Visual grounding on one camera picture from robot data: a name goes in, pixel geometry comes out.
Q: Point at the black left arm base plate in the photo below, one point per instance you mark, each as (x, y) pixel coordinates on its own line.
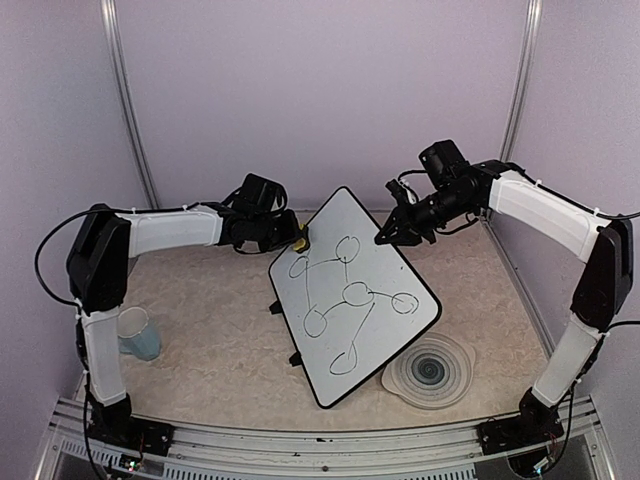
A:
(141, 435)

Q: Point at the white whiteboard black frame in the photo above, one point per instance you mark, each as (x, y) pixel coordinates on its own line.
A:
(349, 304)

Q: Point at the front aluminium rail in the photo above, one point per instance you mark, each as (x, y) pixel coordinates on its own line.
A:
(196, 451)

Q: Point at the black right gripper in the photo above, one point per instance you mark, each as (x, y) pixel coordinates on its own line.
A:
(399, 218)

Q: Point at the yellow bone-shaped eraser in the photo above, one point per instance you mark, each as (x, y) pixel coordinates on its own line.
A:
(302, 244)

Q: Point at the aluminium frame post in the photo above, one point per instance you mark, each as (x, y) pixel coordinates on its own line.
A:
(110, 22)
(525, 67)

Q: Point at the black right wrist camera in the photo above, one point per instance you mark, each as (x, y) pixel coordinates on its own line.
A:
(442, 157)

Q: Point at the right aluminium frame post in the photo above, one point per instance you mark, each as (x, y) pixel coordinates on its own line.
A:
(525, 67)

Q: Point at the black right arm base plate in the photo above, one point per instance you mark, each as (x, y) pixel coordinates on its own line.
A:
(501, 435)

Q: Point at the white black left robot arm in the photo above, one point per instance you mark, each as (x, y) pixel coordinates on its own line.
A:
(98, 265)

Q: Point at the light blue mug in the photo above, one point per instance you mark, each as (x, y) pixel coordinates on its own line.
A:
(138, 335)

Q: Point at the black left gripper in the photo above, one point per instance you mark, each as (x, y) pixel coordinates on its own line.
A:
(293, 231)

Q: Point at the grey spiral pattern plate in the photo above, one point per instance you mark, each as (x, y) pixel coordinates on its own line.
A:
(434, 373)

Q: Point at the left aluminium frame post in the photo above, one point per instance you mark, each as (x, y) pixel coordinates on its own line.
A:
(110, 22)

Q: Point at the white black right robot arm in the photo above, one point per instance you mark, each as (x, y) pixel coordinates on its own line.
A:
(604, 243)

